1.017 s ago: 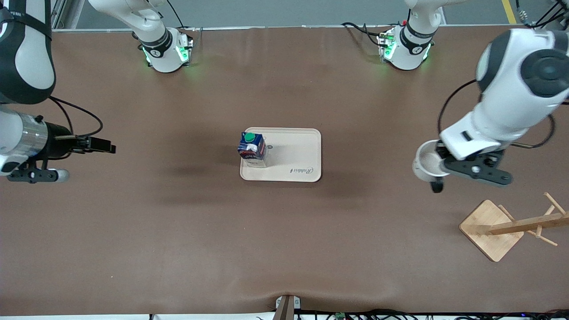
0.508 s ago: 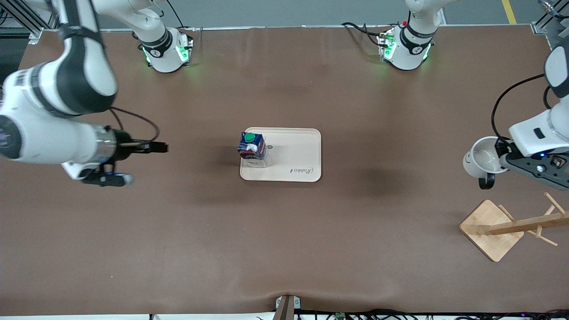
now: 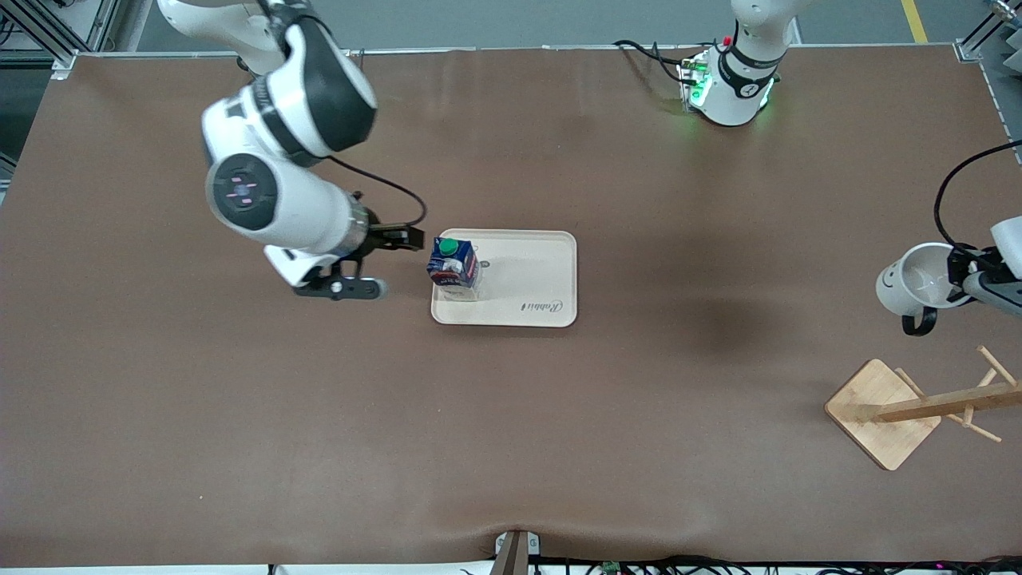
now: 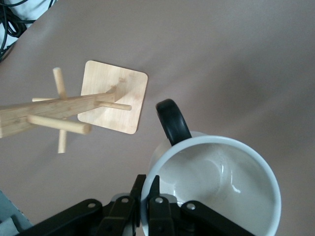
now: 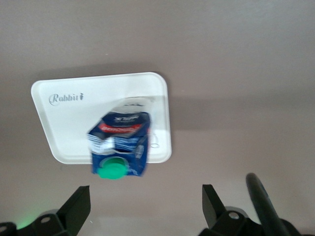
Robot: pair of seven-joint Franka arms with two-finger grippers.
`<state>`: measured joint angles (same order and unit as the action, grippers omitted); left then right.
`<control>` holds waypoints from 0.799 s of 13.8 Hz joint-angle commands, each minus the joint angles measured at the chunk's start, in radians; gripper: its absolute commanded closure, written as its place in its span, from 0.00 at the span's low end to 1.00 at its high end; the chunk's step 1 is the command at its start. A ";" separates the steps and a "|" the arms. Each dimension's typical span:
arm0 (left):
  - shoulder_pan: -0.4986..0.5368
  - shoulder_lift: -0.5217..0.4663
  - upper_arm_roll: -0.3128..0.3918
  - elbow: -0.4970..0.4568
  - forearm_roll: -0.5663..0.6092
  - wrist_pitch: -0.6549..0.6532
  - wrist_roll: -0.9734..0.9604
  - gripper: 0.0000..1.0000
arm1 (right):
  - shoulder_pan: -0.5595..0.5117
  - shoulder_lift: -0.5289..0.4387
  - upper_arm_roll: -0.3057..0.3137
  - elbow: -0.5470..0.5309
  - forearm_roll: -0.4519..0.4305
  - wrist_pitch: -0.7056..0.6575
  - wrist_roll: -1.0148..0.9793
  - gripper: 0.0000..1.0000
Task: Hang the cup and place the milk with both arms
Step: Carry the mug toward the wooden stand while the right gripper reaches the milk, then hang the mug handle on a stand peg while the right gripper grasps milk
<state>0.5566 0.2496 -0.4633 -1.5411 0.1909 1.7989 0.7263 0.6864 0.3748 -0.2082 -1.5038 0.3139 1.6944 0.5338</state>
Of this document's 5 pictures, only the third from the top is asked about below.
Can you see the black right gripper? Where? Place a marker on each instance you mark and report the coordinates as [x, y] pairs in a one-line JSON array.
[[383, 236]]

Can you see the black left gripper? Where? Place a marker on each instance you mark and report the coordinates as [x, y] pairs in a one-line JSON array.
[[964, 261]]

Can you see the blue milk carton green cap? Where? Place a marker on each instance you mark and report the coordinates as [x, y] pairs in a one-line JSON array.
[[453, 267]]

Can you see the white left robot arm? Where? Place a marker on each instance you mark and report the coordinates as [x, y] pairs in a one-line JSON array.
[[730, 96]]

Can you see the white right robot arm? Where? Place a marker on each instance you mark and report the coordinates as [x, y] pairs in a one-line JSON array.
[[279, 192]]

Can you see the wooden cup rack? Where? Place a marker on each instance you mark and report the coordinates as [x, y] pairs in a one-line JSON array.
[[882, 419]]

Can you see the beige plastic tray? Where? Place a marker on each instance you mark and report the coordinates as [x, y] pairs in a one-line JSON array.
[[527, 279]]

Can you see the aluminium frame profile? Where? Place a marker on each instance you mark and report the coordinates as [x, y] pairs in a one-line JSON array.
[[48, 28], [986, 32]]

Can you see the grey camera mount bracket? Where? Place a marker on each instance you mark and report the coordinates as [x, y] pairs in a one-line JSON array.
[[515, 553]]

